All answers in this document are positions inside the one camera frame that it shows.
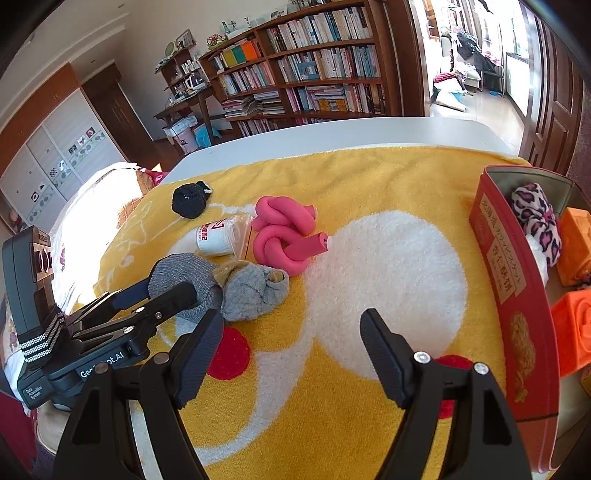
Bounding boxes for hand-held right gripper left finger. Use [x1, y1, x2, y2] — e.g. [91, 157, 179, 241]
[55, 308, 225, 480]

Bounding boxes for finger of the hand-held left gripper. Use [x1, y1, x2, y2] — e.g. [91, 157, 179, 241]
[76, 283, 200, 352]
[69, 277, 155, 326]

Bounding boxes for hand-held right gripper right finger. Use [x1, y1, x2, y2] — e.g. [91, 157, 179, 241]
[360, 308, 532, 480]

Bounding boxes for white roll with red label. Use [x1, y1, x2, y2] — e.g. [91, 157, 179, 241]
[195, 213, 256, 258]

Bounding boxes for grey fuzzy sock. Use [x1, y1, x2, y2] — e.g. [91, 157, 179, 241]
[221, 262, 290, 322]

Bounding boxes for black knit ball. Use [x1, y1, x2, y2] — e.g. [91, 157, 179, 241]
[172, 181, 214, 220]

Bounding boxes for pink foam tube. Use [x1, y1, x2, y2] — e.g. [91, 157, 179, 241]
[252, 196, 331, 278]

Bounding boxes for red tin box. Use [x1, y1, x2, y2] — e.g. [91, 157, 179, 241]
[468, 165, 591, 474]

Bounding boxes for orange cube with ring relief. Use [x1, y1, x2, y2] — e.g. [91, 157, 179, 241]
[549, 293, 591, 380]

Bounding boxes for pink leopard plush earmuffs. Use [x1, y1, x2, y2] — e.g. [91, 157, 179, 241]
[510, 183, 563, 269]

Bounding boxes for orange cube with bear relief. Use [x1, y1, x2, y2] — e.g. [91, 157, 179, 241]
[554, 208, 591, 288]

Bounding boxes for orange plaid pillow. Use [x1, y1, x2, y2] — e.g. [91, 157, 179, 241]
[115, 191, 146, 227]

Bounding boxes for white sliding wardrobe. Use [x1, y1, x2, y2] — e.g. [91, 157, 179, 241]
[0, 88, 129, 236]

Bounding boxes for pink storage bin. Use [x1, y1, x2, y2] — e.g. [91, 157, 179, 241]
[178, 127, 200, 155]

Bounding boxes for yellow printed blanket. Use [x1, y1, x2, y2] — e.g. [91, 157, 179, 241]
[95, 145, 532, 480]

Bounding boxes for white basket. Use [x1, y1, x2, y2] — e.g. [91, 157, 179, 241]
[163, 116, 198, 138]

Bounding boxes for dark wooden door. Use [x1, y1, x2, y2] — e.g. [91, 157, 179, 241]
[81, 64, 153, 163]

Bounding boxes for wooden desk with hutch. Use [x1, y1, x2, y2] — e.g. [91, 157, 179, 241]
[154, 53, 220, 145]

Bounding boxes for white bag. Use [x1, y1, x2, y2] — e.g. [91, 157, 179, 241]
[433, 87, 468, 112]

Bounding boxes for curved wooden bookshelf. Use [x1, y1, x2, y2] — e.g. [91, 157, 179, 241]
[198, 0, 403, 138]

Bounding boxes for rows of books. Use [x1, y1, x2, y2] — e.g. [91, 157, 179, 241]
[217, 2, 386, 137]

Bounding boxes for wooden panelled sliding door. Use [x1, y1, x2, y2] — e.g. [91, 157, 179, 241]
[517, 0, 586, 176]

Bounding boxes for chair with piled clothes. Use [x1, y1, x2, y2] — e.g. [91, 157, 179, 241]
[450, 25, 505, 90]

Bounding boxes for wooden door frame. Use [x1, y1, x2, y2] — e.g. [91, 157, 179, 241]
[388, 0, 432, 117]

